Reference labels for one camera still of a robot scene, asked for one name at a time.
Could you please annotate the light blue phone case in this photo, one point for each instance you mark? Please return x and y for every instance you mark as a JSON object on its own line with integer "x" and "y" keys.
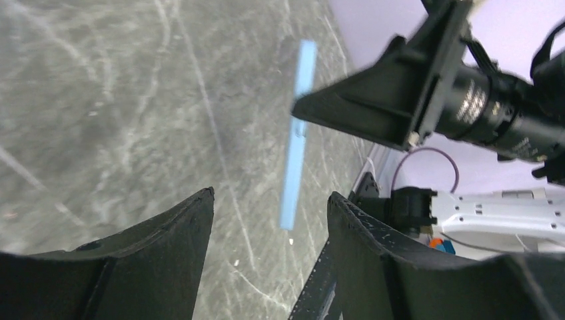
{"x": 303, "y": 82}

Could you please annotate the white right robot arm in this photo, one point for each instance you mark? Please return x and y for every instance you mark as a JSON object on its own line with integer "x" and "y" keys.
{"x": 411, "y": 208}

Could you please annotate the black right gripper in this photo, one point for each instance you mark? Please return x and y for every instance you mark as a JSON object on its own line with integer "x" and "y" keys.
{"x": 418, "y": 86}

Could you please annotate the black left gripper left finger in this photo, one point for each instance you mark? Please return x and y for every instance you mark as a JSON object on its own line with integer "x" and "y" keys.
{"x": 151, "y": 270}

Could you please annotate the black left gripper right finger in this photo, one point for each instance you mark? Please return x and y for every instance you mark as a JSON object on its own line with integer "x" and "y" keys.
{"x": 372, "y": 271}

